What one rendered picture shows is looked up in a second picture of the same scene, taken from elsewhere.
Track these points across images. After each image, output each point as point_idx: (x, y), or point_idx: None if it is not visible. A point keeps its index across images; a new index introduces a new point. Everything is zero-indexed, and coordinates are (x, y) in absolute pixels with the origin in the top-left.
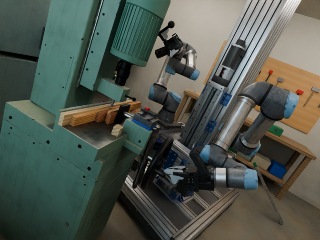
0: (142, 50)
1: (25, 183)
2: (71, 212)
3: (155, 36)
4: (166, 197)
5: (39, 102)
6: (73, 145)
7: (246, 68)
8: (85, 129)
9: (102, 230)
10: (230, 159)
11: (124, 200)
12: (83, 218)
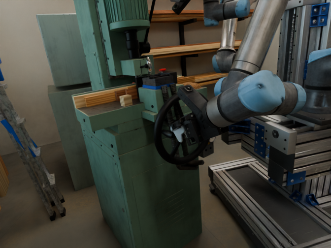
0: (126, 8)
1: (100, 175)
2: (120, 196)
3: None
4: (285, 199)
5: None
6: (83, 122)
7: None
8: (96, 107)
9: (197, 236)
10: None
11: (226, 203)
12: (129, 202)
